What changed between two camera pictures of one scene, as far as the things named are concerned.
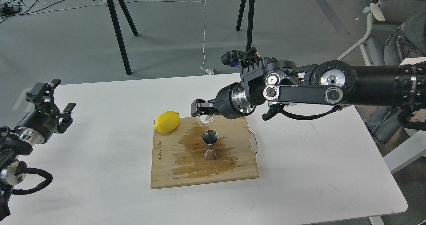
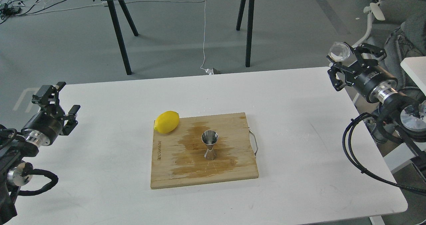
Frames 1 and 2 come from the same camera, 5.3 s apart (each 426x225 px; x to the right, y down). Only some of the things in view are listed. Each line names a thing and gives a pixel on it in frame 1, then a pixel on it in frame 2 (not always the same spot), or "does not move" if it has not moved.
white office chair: (397, 4) does not move
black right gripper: (232, 102) → (375, 83)
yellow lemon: (167, 122) does not move
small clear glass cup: (204, 120) → (339, 51)
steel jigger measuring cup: (210, 137) does not move
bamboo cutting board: (193, 154) does not move
